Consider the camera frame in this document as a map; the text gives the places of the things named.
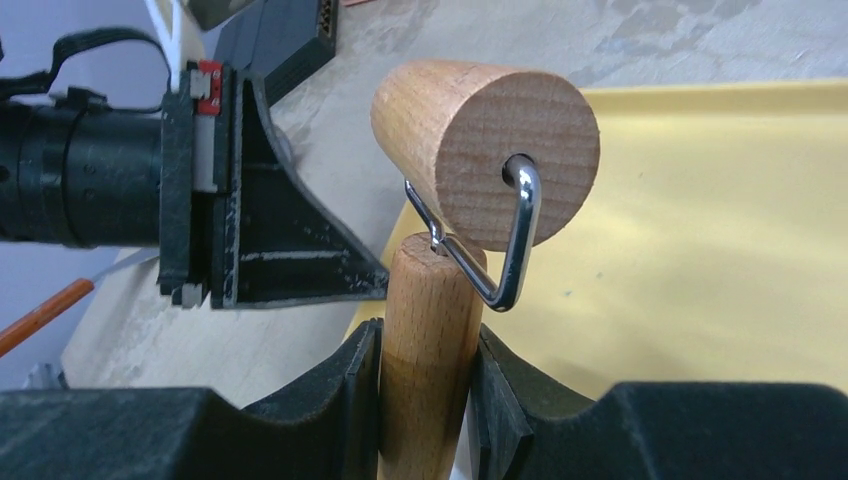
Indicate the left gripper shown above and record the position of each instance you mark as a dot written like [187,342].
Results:
[277,245]

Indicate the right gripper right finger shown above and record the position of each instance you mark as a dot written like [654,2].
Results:
[523,424]

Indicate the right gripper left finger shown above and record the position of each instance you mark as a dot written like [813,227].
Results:
[322,425]

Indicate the wooden dough roller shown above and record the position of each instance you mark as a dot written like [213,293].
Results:
[495,161]

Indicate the yellow tray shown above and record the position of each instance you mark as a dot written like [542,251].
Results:
[713,245]

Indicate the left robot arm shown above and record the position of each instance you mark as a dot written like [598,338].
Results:
[83,174]

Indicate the black block right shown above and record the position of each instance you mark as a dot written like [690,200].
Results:
[283,41]

